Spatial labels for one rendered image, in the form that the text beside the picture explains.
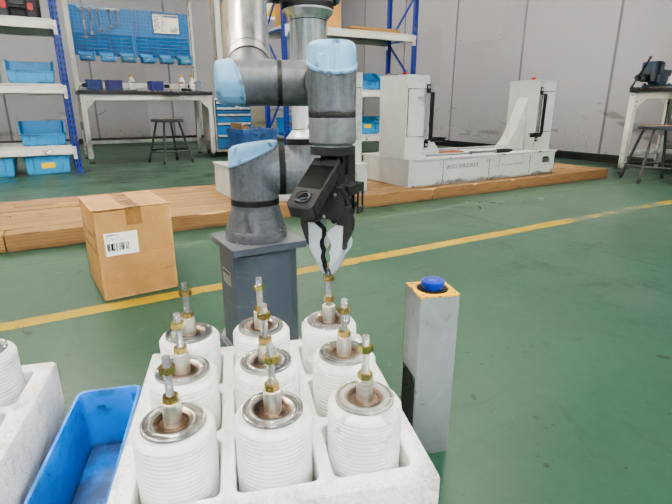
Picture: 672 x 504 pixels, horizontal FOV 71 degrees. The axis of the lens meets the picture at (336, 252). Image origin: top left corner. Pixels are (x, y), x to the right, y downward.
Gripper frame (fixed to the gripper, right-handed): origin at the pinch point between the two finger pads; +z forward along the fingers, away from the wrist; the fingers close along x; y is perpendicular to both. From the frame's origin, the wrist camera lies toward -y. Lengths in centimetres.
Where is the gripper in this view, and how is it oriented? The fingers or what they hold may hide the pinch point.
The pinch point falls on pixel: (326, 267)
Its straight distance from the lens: 79.8
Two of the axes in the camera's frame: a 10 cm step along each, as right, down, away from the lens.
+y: 4.4, -2.7, 8.5
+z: 0.0, 9.5, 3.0
